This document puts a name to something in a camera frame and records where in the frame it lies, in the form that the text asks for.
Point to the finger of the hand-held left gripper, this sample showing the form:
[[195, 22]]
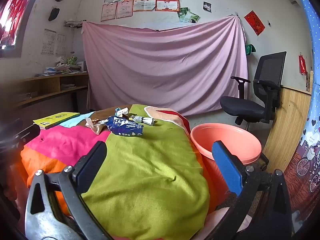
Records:
[[28, 132]]

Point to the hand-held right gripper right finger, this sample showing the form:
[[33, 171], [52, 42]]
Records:
[[226, 167]]

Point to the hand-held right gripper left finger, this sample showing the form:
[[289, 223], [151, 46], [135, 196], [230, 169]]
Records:
[[91, 167]]

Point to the pink plastic bucket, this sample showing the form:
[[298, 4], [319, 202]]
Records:
[[225, 140]]

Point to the blue wrapper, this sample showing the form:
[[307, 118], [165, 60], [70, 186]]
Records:
[[123, 127]]

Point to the small teal white packet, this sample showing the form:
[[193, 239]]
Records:
[[121, 111]]

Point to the silver white wrapper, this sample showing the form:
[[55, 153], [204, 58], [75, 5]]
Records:
[[145, 120]]

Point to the yellow book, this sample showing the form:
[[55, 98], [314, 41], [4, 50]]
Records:
[[56, 118]]

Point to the stack of newspapers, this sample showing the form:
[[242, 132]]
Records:
[[27, 96]]

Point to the wooden shelf desk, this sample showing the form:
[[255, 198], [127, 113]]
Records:
[[50, 78]]

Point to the colourful patchwork blanket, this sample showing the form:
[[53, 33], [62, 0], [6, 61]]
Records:
[[150, 167]]

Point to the small stack of papers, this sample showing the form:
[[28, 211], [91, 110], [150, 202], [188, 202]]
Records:
[[67, 86]]

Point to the black office chair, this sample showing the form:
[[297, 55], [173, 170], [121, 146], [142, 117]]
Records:
[[246, 105]]

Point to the pile of books and papers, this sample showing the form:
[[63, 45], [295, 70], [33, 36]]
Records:
[[62, 70]]

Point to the white plastic object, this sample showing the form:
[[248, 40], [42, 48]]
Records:
[[60, 60]]

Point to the blue printed curtain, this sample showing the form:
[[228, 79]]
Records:
[[310, 155]]

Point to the white cardboard box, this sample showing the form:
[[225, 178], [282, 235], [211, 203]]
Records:
[[82, 66]]

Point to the green patterned plant ornament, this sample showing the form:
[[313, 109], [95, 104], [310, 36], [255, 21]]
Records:
[[72, 59]]

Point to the red curtain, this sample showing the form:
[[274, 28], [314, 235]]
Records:
[[12, 17]]

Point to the pink hanging sheet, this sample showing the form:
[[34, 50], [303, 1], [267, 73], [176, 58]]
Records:
[[165, 67]]

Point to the green hanging bag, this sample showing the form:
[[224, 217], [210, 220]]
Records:
[[250, 49]]

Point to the black cap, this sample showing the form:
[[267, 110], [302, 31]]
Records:
[[53, 14]]

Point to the red hanging packet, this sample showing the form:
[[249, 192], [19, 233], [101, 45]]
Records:
[[302, 63]]

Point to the green landscape photo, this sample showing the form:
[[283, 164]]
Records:
[[181, 12], [192, 18]]

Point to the black and white photo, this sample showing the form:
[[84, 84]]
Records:
[[207, 6]]

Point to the white wall calendar sheet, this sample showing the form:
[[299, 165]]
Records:
[[48, 42], [60, 45]]

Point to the wooden window frame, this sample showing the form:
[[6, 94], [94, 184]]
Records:
[[27, 30]]

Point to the red paper wall poster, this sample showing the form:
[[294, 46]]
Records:
[[254, 23]]

